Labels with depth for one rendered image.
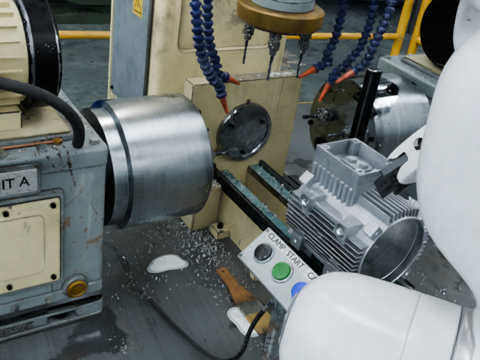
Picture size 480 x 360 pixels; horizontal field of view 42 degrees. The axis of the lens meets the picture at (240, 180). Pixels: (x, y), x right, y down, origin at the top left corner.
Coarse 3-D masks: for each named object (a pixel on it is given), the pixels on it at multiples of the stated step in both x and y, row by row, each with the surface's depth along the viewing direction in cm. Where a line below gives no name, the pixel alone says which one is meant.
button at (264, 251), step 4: (260, 244) 98; (264, 244) 97; (268, 244) 97; (256, 248) 98; (260, 248) 97; (264, 248) 97; (268, 248) 97; (256, 252) 97; (260, 252) 97; (264, 252) 96; (268, 252) 96; (256, 256) 97; (260, 256) 96; (264, 256) 96; (268, 256) 96; (260, 260) 96; (264, 260) 96
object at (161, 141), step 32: (160, 96) 120; (96, 128) 111; (128, 128) 109; (160, 128) 112; (192, 128) 115; (128, 160) 108; (160, 160) 111; (192, 160) 114; (128, 192) 110; (160, 192) 112; (192, 192) 117; (128, 224) 115
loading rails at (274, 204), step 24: (216, 168) 147; (264, 168) 152; (240, 192) 139; (264, 192) 148; (240, 216) 140; (264, 216) 132; (240, 240) 141; (288, 240) 125; (312, 264) 120; (408, 288) 117
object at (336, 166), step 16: (320, 144) 116; (336, 144) 118; (352, 144) 119; (320, 160) 115; (336, 160) 112; (352, 160) 115; (368, 160) 118; (384, 160) 115; (320, 176) 116; (336, 176) 112; (352, 176) 109; (368, 176) 109; (336, 192) 113; (352, 192) 110
